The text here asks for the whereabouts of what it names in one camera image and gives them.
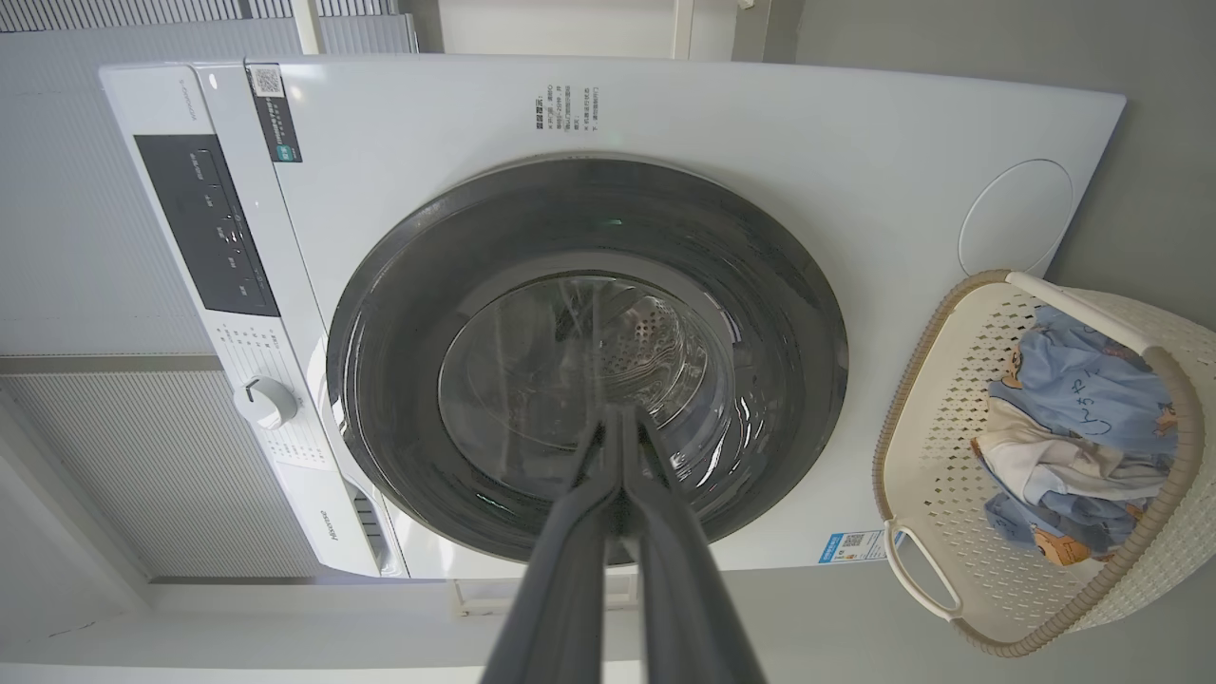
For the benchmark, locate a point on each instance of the blue and white cartoon garment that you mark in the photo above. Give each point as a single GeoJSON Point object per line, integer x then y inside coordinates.
{"type": "Point", "coordinates": [1040, 475]}

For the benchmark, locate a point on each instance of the cream perforated laundry basket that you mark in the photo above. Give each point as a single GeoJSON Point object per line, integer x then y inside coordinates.
{"type": "Point", "coordinates": [940, 427]}

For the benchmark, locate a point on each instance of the blue cartoon print garment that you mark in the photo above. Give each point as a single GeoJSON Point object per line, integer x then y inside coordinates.
{"type": "Point", "coordinates": [1083, 380]}

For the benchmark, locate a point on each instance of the black round glass washer door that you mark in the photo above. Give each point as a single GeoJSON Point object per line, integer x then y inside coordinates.
{"type": "Point", "coordinates": [399, 313]}

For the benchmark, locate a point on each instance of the white front-load washing machine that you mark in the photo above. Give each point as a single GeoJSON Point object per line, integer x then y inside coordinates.
{"type": "Point", "coordinates": [760, 123]}

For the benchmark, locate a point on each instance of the round white filter cover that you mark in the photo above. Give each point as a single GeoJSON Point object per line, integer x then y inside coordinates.
{"type": "Point", "coordinates": [1015, 217]}

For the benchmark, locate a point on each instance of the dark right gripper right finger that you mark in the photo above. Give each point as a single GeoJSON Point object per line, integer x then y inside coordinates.
{"type": "Point", "coordinates": [684, 589]}

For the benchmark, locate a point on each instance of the blue energy label sticker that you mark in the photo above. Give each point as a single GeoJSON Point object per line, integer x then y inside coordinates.
{"type": "Point", "coordinates": [850, 547]}

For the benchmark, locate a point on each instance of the stainless steel washing machine drum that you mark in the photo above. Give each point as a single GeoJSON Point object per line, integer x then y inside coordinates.
{"type": "Point", "coordinates": [655, 332]}

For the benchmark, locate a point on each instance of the dark QR code sticker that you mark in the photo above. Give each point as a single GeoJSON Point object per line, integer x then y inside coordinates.
{"type": "Point", "coordinates": [274, 114]}

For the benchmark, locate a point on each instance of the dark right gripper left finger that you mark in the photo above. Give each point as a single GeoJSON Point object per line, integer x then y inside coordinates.
{"type": "Point", "coordinates": [560, 589]}

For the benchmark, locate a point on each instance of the black washing machine control display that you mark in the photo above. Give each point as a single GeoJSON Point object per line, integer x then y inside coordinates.
{"type": "Point", "coordinates": [209, 228]}

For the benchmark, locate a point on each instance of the white washing machine dial knob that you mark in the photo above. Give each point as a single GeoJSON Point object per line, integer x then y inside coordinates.
{"type": "Point", "coordinates": [266, 403]}

